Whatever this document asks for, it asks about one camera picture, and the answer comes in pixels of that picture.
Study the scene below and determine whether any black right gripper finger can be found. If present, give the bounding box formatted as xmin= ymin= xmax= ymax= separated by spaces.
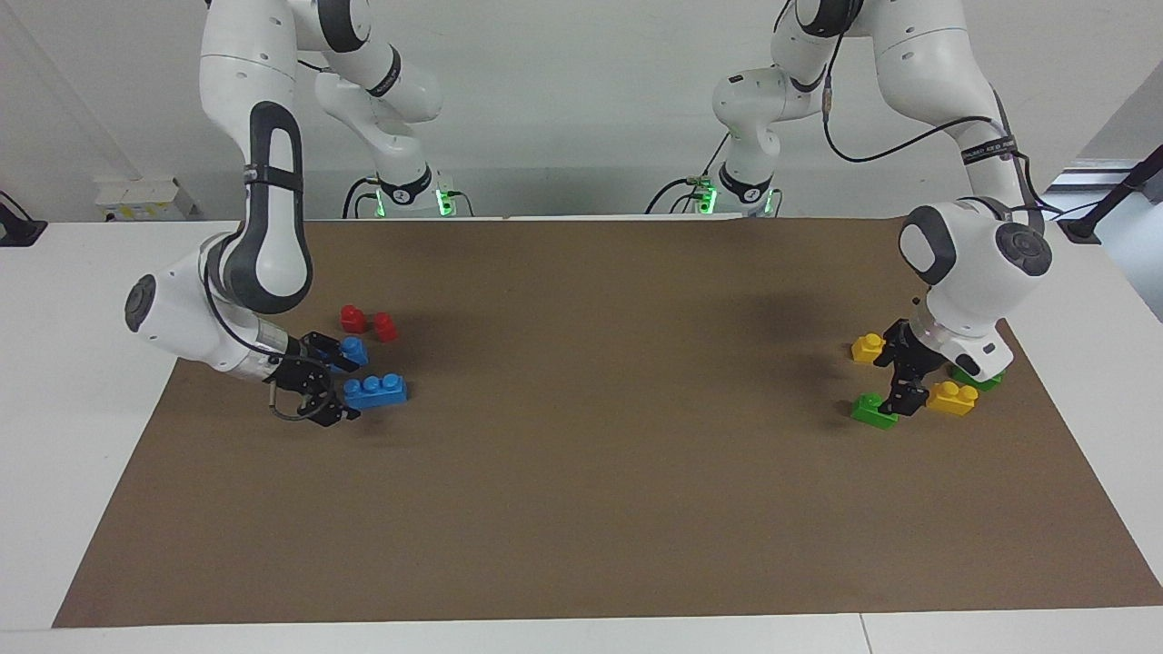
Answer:
xmin=307 ymin=333 xmax=363 ymax=374
xmin=304 ymin=393 xmax=363 ymax=428

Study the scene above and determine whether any green two-stud toy brick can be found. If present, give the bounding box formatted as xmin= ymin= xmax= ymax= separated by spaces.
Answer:
xmin=949 ymin=363 xmax=1007 ymax=392
xmin=850 ymin=392 xmax=900 ymax=431

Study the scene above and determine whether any brown paper table mat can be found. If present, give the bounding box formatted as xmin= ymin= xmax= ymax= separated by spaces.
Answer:
xmin=52 ymin=215 xmax=1163 ymax=629

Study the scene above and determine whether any black table clamp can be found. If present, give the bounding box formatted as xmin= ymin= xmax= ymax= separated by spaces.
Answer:
xmin=0 ymin=193 xmax=48 ymax=248

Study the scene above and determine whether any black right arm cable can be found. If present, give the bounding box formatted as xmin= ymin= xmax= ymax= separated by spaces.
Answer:
xmin=204 ymin=263 xmax=319 ymax=423

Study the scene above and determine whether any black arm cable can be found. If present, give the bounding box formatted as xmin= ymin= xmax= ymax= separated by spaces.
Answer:
xmin=204 ymin=263 xmax=319 ymax=423
xmin=820 ymin=27 xmax=1048 ymax=221

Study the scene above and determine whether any black right base cable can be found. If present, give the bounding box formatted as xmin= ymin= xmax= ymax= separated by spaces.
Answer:
xmin=342 ymin=176 xmax=381 ymax=220

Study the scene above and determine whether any black base cable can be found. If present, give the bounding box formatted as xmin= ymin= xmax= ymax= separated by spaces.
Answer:
xmin=342 ymin=176 xmax=381 ymax=220
xmin=644 ymin=132 xmax=730 ymax=217

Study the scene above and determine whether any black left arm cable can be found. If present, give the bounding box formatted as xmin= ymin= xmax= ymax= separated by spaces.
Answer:
xmin=820 ymin=27 xmax=1048 ymax=221

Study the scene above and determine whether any white wall socket box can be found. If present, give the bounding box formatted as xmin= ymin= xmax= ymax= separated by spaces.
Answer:
xmin=94 ymin=176 xmax=197 ymax=223

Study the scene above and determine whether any black camera stand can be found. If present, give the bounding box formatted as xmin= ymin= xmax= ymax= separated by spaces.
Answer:
xmin=1057 ymin=144 xmax=1163 ymax=246

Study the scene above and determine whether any black left base cable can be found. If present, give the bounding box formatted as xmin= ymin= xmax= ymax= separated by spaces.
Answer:
xmin=644 ymin=132 xmax=730 ymax=217

